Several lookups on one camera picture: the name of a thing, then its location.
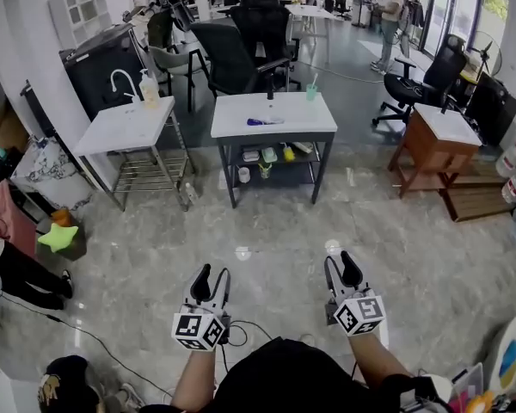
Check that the black box cabinet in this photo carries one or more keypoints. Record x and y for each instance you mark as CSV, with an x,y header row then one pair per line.
x,y
492,108

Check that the person's black shirt torso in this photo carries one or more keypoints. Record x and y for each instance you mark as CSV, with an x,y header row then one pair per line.
x,y
292,381

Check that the black office chair with headrest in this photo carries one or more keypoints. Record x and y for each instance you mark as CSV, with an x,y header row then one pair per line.
x,y
430,80

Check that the white toothbrush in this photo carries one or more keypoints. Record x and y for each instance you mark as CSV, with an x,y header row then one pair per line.
x,y
314,79

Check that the white sink on metal rack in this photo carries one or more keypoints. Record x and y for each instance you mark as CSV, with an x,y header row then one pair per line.
x,y
124,127

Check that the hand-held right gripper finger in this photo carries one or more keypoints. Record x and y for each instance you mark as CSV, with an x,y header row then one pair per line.
x,y
334,280
351,273

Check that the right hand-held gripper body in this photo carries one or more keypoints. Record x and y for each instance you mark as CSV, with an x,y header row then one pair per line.
x,y
360,314

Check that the green cup with brushes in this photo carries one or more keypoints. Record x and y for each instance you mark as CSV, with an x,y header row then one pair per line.
x,y
265,171

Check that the standing fan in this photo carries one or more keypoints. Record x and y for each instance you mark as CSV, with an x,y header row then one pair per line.
x,y
486,52

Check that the wooden cabinet with white sink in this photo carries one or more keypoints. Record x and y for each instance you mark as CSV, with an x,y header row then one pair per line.
x,y
434,144

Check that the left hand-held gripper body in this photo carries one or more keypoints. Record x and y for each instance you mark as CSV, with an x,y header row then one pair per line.
x,y
195,327

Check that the marble pattern sheet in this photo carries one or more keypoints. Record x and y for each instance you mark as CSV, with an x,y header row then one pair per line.
x,y
51,174

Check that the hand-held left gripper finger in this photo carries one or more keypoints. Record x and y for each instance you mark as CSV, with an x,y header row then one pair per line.
x,y
199,282
223,288

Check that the yellow brush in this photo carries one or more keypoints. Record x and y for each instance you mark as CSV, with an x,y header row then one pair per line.
x,y
288,153

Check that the person's right forearm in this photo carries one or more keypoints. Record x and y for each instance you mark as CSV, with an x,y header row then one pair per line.
x,y
376,357

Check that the white soap dish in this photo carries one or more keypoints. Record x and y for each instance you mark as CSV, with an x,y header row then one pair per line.
x,y
250,156

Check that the white cubby shelf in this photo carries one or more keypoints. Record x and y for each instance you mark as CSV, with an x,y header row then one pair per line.
x,y
81,11

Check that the green soap box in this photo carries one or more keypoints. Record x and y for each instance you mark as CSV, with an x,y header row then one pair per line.
x,y
269,155

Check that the small black faucet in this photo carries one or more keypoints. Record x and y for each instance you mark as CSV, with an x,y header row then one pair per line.
x,y
445,106

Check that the grey plastic chair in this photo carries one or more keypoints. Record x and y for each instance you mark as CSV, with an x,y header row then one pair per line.
x,y
174,60

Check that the black mesh office chair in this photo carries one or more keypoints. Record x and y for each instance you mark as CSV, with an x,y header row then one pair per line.
x,y
262,24

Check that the white tray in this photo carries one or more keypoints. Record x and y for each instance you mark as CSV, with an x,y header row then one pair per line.
x,y
303,146

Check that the white table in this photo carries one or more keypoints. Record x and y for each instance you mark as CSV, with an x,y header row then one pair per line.
x,y
311,13

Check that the orange object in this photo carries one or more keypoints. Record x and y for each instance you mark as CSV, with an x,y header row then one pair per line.
x,y
61,217

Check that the clear pump soap dispenser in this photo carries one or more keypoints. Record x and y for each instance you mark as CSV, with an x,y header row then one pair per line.
x,y
149,93

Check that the green star plush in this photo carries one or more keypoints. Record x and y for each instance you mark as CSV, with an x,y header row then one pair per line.
x,y
58,237

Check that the clear plastic bottle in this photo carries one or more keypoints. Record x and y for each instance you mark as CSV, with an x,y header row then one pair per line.
x,y
191,192

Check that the white sink on dark stand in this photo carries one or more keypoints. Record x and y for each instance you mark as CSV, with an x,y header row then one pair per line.
x,y
275,114

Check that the person's left forearm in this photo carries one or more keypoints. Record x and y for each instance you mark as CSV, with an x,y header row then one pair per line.
x,y
193,379

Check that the white curved faucet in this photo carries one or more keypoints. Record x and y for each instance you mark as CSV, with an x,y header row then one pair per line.
x,y
122,75

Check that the pink cloth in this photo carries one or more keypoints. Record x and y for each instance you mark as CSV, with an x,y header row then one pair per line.
x,y
8,217

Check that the white mug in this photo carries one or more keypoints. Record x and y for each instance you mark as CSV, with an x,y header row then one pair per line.
x,y
243,174

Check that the wooden step platform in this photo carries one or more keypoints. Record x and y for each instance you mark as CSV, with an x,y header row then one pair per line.
x,y
477,196

